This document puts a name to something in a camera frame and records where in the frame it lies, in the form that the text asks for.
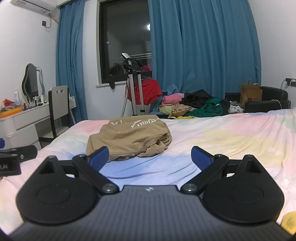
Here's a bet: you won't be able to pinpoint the silver tripod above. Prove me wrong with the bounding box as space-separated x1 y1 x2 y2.
121 53 153 116

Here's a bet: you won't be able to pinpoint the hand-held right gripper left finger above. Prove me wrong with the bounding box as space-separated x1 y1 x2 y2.
38 146 119 194

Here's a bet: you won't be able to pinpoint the dark framed window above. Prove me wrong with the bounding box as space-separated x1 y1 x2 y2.
99 0 153 85

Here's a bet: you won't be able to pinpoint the pink garment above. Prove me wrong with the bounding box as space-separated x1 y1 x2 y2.
162 93 185 105

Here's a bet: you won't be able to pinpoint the pastel bedsheet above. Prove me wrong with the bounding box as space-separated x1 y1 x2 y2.
0 108 296 232

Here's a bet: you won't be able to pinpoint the black garment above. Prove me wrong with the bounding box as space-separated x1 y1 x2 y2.
180 90 219 109

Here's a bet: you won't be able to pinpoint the wavy vanity mirror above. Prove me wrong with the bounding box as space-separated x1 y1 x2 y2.
21 63 45 100

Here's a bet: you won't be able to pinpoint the orange tray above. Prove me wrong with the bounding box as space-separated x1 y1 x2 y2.
0 109 22 116

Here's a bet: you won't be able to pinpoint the black and beige chair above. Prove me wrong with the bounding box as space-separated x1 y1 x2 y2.
38 85 75 149

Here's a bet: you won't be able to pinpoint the beige garment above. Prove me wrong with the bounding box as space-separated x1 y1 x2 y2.
168 103 197 118

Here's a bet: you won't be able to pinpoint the red garment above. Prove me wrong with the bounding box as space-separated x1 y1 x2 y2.
128 79 163 105

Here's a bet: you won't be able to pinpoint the tan T-shirt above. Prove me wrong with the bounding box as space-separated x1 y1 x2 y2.
86 114 173 162

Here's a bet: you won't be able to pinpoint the pale yellow object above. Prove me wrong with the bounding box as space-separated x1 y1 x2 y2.
280 212 296 234

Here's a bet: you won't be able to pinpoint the small cosmetic bottles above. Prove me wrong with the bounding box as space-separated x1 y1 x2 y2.
22 95 48 108

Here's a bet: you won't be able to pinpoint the wide blue curtain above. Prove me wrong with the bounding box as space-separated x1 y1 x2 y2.
148 0 262 98

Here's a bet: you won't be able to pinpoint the white dressing table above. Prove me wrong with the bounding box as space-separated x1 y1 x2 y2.
0 102 50 151

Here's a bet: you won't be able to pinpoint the red plastic bag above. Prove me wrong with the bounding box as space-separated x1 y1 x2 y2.
2 98 15 109

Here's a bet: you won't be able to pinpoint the narrow blue curtain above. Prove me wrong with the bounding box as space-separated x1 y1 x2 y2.
55 0 88 122

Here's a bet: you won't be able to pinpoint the light blue cloth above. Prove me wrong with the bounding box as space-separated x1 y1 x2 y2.
150 96 163 114

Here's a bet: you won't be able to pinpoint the green garment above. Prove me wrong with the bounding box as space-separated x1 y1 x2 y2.
185 97 228 117

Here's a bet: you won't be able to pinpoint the white air conditioner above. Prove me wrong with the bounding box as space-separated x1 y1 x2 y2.
10 0 57 12

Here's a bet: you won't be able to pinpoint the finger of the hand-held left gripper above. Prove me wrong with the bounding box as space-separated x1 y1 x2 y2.
0 146 38 163

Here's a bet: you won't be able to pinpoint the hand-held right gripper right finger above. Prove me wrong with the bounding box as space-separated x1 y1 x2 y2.
180 146 258 195

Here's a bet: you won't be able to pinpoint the white patterned cloth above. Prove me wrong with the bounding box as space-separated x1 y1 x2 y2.
228 101 245 114

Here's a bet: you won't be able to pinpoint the brown paper bag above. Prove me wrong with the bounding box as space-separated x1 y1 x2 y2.
240 79 263 108

